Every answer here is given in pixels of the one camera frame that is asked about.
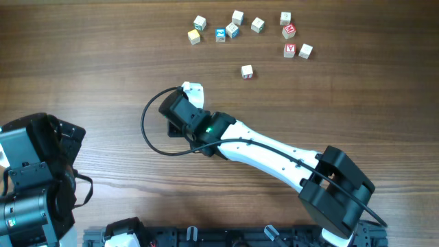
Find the red letter V block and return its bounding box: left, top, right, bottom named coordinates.
left=283, top=43, right=296, bottom=58

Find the plain white block right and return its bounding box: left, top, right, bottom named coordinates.
left=299, top=44, right=313, bottom=59

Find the white block top centre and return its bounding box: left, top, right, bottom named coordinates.
left=232, top=10, right=244, bottom=25

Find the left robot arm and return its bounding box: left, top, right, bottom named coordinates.
left=1, top=113, right=92, bottom=246

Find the yellow block far left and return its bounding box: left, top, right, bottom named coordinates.
left=187, top=29, right=201, bottom=45

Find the white block blue side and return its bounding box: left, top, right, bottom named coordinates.
left=226, top=23, right=239, bottom=38

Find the red letter M block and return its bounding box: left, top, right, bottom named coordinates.
left=282, top=23, right=297, bottom=39

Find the white block red letter side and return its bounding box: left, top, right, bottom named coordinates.
left=241, top=64, right=254, bottom=80

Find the white block top right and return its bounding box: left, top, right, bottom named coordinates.
left=280, top=12, right=292, bottom=26

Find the blue letter block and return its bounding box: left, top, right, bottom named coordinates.
left=215, top=28, right=226, bottom=43

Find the white block green side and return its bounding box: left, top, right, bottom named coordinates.
left=251, top=17, right=265, bottom=33

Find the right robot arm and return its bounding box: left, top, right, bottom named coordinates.
left=159, top=91, right=375, bottom=246

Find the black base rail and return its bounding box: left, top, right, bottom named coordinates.
left=82, top=224, right=388, bottom=247

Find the teal framed white block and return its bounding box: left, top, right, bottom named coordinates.
left=193, top=15, right=206, bottom=31

